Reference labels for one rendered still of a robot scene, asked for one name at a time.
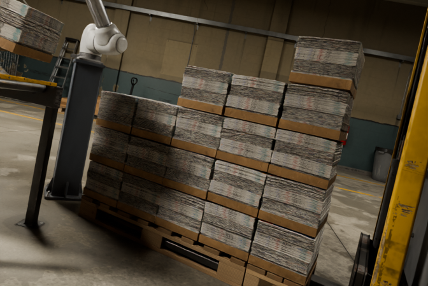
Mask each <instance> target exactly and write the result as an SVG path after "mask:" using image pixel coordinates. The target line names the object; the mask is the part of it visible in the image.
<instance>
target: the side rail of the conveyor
mask: <svg viewBox="0 0 428 286"><path fill-rule="evenodd" d="M62 91H63V88H62V87H54V86H49V85H46V91H45V92H43V93H41V92H30V91H24V90H12V89H1V88H0V96H1V97H7V98H10V99H16V100H19V101H24V102H28V103H32V104H38V105H42V106H47V107H50V108H60V104H61V97H62Z"/></svg>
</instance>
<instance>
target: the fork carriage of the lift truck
mask: <svg viewBox="0 0 428 286"><path fill-rule="evenodd" d="M369 245H370V234H369V235H367V234H364V233H362V232H361V234H360V238H359V244H358V247H357V251H356V255H355V260H354V263H353V268H352V273H351V276H350V281H349V285H348V286H365V284H366V278H367V272H368V262H369Z"/></svg>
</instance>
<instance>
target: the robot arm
mask: <svg viewBox="0 0 428 286"><path fill-rule="evenodd" d="M85 1H86V3H87V6H88V8H89V10H90V13H91V15H92V18H93V20H94V23H95V24H89V25H88V26H87V27H86V28H85V29H84V31H83V34H82V39H81V43H80V52H79V54H71V55H70V56H71V57H72V58H75V59H80V60H83V61H88V62H93V63H96V64H102V65H103V64H104V63H102V62H101V56H102V54H105V55H119V54H121V53H123V52H124V51H125V50H126V49H127V40H126V38H125V36H124V35H123V34H122V33H121V32H120V31H119V30H118V28H117V26H116V25H115V24H114V23H112V22H110V19H109V16H108V14H107V12H106V8H105V7H104V3H103V0H85Z"/></svg>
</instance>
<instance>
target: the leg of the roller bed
mask: <svg viewBox="0 0 428 286"><path fill-rule="evenodd" d="M57 113H58V108H50V107H47V106H46V108H45V114H44V118H43V125H42V128H41V135H40V139H39V146H38V153H37V156H36V163H35V167H34V173H33V178H32V184H31V191H30V194H29V201H28V206H27V211H26V216H25V222H24V223H26V224H31V225H33V224H35V223H37V222H38V216H39V209H40V206H41V199H42V195H43V189H44V184H45V178H46V172H47V167H48V161H49V157H50V151H51V147H52V140H53V136H54V130H55V123H56V120H57Z"/></svg>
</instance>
